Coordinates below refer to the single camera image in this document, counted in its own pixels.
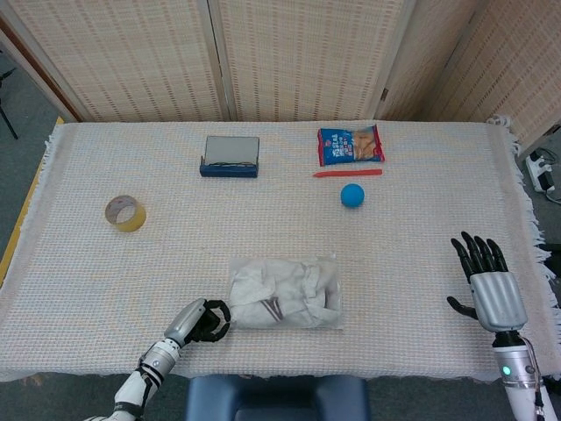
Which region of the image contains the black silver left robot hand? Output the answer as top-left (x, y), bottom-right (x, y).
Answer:
top-left (164, 297), bottom-right (231, 348)

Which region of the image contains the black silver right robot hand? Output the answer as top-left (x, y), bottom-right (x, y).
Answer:
top-left (446, 231), bottom-right (529, 331)

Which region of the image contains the grey garment with striped trim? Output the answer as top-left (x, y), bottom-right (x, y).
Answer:
top-left (231, 259), bottom-right (341, 328)

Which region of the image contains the translucent plastic zip bag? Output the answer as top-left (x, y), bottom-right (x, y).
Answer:
top-left (228, 256), bottom-right (345, 331)

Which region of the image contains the white woven tablecloth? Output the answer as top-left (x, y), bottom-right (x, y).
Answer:
top-left (0, 115), bottom-right (561, 382)

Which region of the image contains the yellow tape roll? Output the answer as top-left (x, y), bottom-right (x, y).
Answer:
top-left (104, 195), bottom-right (147, 234)

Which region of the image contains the white power strip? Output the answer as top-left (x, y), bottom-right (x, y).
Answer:
top-left (524, 147), bottom-right (558, 193)

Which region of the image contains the dark blue box grey lid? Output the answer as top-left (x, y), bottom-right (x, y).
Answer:
top-left (199, 135), bottom-right (260, 179)

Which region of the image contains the blue ball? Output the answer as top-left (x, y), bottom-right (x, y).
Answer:
top-left (340, 183), bottom-right (366, 209)

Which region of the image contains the red pen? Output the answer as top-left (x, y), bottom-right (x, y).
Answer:
top-left (312, 168), bottom-right (384, 179)

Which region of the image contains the blue snack packet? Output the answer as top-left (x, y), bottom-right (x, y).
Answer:
top-left (316, 124), bottom-right (386, 168)

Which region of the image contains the woven bamboo folding screen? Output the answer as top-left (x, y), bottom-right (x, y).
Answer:
top-left (0, 0), bottom-right (561, 148)

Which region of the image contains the black tripod leg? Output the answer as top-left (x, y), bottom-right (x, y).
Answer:
top-left (0, 47), bottom-right (20, 140)

